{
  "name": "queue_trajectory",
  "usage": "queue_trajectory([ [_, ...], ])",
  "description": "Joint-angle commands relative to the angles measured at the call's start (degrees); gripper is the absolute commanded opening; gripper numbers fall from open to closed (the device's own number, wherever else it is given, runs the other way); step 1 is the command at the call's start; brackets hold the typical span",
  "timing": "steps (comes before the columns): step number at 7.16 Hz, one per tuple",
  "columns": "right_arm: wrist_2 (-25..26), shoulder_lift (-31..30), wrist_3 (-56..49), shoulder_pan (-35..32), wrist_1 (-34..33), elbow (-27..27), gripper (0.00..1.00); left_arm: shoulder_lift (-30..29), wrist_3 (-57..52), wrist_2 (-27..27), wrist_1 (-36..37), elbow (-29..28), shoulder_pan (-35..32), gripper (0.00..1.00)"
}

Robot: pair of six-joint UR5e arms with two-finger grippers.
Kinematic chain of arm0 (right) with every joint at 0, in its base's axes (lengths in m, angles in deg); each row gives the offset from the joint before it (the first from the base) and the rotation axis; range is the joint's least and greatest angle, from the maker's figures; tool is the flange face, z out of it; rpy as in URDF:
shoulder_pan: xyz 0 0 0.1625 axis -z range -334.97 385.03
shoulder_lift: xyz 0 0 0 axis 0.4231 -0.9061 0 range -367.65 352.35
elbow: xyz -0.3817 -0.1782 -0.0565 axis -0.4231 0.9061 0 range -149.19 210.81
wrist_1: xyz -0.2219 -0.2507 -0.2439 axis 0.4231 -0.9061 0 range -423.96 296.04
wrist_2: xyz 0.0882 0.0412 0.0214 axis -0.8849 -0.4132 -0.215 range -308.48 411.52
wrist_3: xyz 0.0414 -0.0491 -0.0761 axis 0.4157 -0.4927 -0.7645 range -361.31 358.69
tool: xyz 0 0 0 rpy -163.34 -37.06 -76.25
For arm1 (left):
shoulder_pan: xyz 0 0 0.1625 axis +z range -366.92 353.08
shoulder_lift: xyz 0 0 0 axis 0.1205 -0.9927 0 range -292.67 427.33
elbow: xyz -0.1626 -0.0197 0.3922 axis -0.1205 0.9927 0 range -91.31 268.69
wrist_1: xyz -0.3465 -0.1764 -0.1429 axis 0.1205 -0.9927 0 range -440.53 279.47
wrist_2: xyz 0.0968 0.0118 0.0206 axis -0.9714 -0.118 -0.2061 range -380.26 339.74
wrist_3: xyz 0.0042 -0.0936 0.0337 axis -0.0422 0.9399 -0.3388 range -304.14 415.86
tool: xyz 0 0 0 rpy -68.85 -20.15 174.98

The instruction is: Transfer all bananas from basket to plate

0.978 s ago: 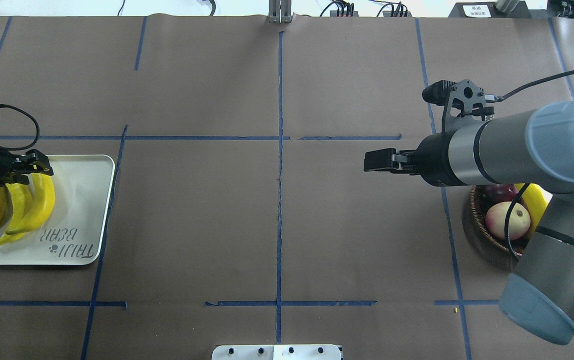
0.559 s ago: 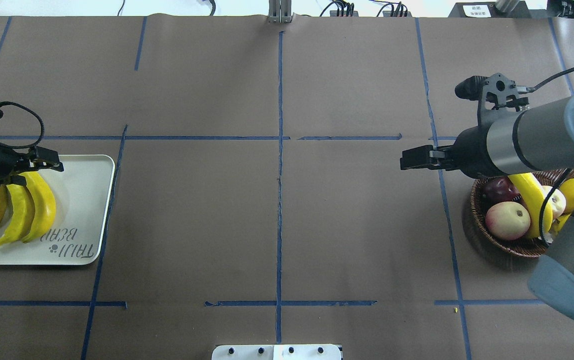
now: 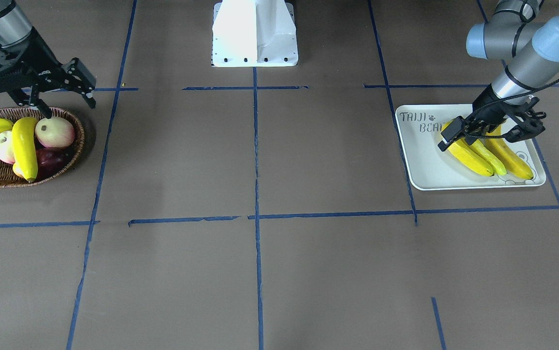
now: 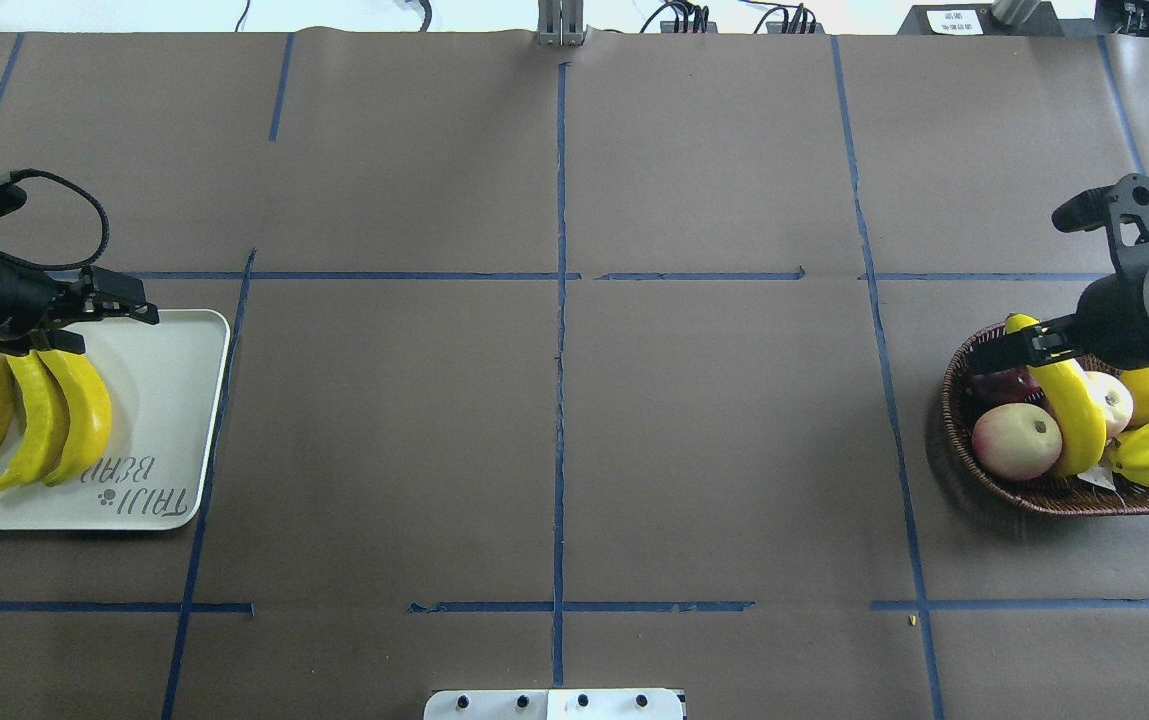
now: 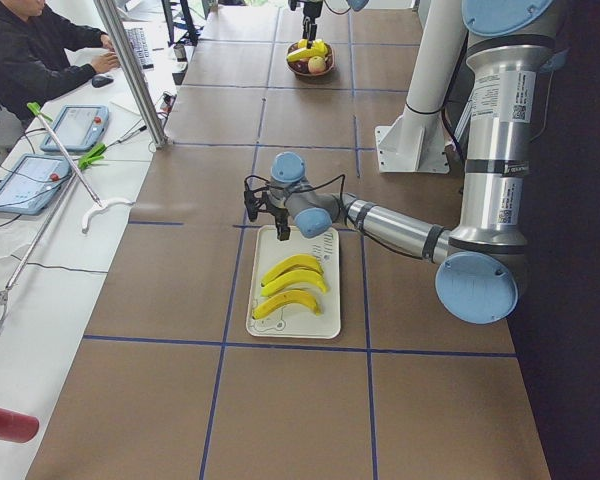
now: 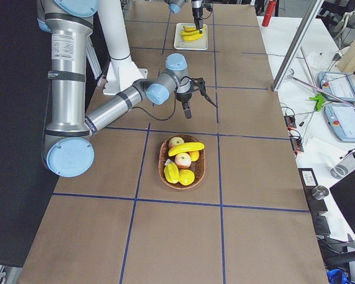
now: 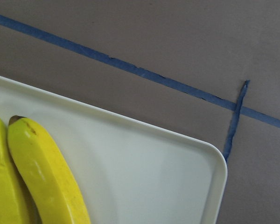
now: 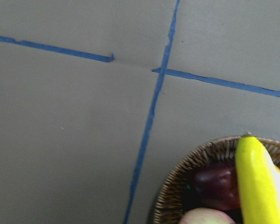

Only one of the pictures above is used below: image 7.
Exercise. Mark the white bear serving tray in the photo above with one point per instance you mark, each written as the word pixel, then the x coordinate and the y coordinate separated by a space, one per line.
pixel 129 172

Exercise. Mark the yellow banana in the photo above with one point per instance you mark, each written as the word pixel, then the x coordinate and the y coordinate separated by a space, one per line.
pixel 46 173

